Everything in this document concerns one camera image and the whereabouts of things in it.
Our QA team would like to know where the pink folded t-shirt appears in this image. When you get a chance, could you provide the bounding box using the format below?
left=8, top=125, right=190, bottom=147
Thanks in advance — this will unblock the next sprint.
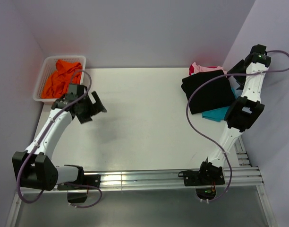
left=192, top=62, right=227, bottom=74

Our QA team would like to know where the teal t-shirt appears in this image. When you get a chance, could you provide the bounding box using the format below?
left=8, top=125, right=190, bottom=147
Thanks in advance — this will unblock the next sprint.
left=202, top=87, right=237, bottom=122

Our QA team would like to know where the black t-shirt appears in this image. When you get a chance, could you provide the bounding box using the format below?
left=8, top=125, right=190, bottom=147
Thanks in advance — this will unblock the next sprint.
left=181, top=70, right=236, bottom=114

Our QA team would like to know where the white plastic basket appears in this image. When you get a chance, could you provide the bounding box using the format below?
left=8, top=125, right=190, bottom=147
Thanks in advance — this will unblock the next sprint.
left=33, top=55, right=86, bottom=103

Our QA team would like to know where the aluminium mounting rail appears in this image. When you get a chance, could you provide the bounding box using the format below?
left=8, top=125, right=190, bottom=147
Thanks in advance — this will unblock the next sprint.
left=5, top=94, right=277, bottom=227

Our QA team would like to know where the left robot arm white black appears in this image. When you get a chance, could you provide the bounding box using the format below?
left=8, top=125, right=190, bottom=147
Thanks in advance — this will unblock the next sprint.
left=12, top=91, right=107, bottom=191

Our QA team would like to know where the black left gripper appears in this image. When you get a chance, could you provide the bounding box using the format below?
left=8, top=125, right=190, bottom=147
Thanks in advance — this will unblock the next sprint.
left=76, top=91, right=106, bottom=124

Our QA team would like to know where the red folded t-shirt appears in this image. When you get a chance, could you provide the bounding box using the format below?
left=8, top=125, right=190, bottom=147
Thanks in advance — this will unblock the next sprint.
left=189, top=64, right=200, bottom=76

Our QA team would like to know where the orange t-shirt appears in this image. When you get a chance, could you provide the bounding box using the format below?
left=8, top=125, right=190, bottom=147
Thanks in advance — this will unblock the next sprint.
left=41, top=59, right=83, bottom=99

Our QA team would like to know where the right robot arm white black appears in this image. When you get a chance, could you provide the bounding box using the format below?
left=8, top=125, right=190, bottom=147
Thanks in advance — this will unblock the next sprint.
left=178, top=54, right=271, bottom=186

